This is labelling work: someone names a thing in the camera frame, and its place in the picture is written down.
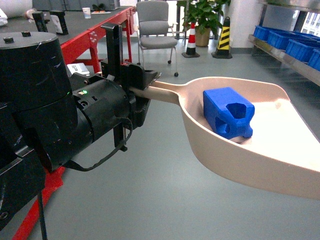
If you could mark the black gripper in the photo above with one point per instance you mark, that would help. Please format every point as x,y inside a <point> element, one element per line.
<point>105,101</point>

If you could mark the blue plastic part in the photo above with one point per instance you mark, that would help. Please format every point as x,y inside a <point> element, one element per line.
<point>228,113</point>

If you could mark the beige plastic scoop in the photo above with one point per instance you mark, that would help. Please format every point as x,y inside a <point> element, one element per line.
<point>283,154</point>

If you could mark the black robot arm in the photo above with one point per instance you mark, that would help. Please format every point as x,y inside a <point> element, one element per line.
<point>44,123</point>

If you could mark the grey office chair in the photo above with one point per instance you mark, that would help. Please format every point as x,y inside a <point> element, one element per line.
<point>153,28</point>

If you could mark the red white traffic cone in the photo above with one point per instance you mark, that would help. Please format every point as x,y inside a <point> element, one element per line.
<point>191,45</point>

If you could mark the black box with label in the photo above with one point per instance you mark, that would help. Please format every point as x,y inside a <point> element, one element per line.
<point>58,19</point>

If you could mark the yellow black striped bollard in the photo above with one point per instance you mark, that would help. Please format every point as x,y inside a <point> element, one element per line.
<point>223,48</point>

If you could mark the green potted plant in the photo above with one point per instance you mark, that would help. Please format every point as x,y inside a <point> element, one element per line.
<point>205,14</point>

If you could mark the blue storage bin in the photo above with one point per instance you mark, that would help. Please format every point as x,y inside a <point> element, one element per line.
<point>262,32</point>
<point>301,50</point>
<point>314,61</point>
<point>280,40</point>

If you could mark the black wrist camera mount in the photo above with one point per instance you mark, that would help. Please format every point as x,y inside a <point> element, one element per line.
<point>111,66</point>

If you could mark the red conveyor frame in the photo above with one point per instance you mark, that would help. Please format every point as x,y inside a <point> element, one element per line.
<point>73,46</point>

